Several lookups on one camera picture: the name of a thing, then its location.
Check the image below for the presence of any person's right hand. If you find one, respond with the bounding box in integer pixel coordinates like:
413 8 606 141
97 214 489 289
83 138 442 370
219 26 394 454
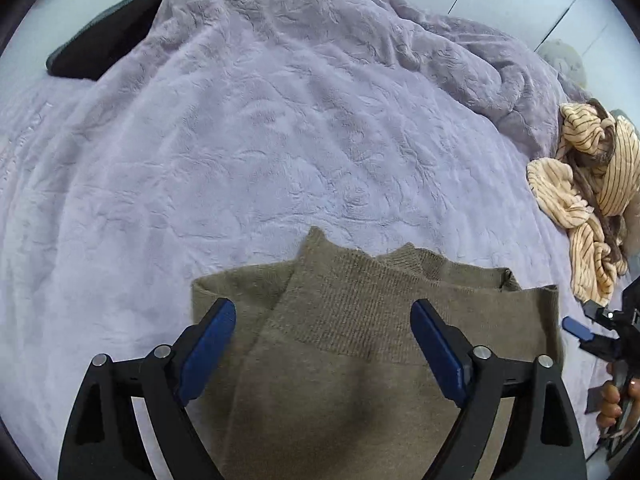
597 362 640 433

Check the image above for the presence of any lilac plush blanket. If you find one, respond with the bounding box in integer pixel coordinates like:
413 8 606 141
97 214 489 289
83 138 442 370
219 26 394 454
0 0 626 480

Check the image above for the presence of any beige striped fleece garment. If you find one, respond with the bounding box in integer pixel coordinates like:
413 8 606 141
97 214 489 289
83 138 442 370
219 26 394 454
526 100 640 307

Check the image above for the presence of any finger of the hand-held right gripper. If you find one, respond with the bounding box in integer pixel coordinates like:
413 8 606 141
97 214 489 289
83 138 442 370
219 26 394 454
561 315 596 343
582 300 626 330

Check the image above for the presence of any black cushion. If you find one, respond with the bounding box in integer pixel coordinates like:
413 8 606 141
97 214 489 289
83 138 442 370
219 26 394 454
46 0 173 81

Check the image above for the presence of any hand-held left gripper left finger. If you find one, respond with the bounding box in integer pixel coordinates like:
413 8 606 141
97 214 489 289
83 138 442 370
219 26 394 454
57 297 237 480

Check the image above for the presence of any brown knit sweater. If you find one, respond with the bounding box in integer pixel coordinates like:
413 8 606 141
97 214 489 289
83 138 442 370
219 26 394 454
190 226 566 480

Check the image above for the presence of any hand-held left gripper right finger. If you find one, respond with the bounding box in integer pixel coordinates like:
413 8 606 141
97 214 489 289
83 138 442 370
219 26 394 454
410 298 588 480

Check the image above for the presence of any silver quilted pillow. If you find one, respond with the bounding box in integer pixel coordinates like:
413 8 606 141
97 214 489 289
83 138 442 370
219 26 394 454
537 39 586 86

